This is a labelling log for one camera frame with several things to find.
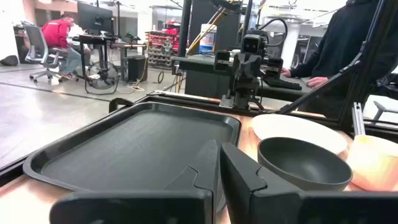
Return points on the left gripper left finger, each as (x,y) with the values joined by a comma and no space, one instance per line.
(140,205)

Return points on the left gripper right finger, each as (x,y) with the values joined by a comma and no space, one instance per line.
(280,208)

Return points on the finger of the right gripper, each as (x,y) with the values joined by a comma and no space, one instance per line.
(275,67)
(222,60)

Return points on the dark grey bowl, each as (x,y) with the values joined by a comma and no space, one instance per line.
(304,165)

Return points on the white round plate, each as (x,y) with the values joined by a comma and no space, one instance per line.
(295,129)

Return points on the peach ceramic mug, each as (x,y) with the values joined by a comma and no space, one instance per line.
(373,161)

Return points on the black plastic serving tray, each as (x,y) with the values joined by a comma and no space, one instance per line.
(124,146)

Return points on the person's hand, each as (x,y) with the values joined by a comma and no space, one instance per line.
(317,82)
(286,73)

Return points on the black keyboard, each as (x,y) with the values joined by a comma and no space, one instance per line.
(281,83)

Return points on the white column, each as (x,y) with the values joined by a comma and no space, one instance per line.
(289,46)

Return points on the white blue wipes container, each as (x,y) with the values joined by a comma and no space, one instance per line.
(206,40)

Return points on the dark cabinet panel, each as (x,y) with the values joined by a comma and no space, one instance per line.
(199,12)

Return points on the red parts bin rack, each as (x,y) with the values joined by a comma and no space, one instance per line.
(161,43)

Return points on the person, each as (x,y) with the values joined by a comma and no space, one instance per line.
(56,32)
(335,40)

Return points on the black waste bin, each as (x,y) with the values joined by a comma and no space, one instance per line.
(136,68)

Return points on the wooden top desk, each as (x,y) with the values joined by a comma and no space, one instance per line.
(130,45)

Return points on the silver aluminium extrusion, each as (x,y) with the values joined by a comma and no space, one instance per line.
(358,121)

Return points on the black curved clamp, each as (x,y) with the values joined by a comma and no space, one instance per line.
(116,100)

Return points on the grey stool base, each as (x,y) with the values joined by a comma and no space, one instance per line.
(381,107)

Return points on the black floor fan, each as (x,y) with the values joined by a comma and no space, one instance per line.
(104,76)

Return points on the black office desk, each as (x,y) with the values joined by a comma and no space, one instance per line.
(93,39)

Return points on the black computer monitor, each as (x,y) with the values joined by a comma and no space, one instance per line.
(93,18)

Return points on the grey office chair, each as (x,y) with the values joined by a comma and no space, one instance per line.
(34,40)

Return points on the black bag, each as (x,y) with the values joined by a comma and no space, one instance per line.
(9,60)

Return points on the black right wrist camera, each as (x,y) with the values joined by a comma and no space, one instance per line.
(253,45)

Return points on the black diagonal frame strut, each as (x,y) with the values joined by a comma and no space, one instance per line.
(320,85)

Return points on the thick black background post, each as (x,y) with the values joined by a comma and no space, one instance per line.
(185,28)

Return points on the thin black background post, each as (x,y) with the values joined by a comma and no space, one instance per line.
(247,15)

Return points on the black table frame rail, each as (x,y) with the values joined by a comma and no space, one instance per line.
(186,102)

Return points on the black frame post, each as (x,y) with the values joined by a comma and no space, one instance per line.
(360,87)

